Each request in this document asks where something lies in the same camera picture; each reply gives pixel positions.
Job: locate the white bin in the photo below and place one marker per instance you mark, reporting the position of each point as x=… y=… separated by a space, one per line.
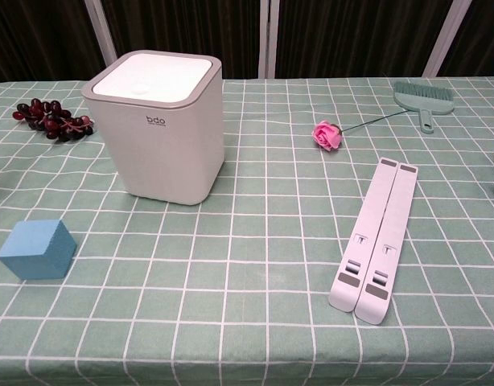
x=170 y=153

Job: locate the pink rose with stem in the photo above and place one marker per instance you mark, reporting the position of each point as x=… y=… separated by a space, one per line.
x=325 y=134

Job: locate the teal small hand brush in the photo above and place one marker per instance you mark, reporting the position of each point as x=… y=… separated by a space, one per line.
x=422 y=100

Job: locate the dark red grape bunch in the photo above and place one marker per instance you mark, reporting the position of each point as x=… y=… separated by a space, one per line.
x=50 y=120

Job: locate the table with green checkered tablecloth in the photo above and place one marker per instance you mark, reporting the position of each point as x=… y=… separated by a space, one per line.
x=247 y=249

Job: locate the white divider frame post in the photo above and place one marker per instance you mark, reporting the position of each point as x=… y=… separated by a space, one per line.
x=98 y=24
x=446 y=36
x=264 y=36

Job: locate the white folded laptop stand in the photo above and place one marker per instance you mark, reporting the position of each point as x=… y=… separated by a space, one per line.
x=367 y=225

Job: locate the dark brown pleated curtain panel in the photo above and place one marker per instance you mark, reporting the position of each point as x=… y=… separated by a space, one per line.
x=182 y=28
x=484 y=36
x=34 y=36
x=351 y=36

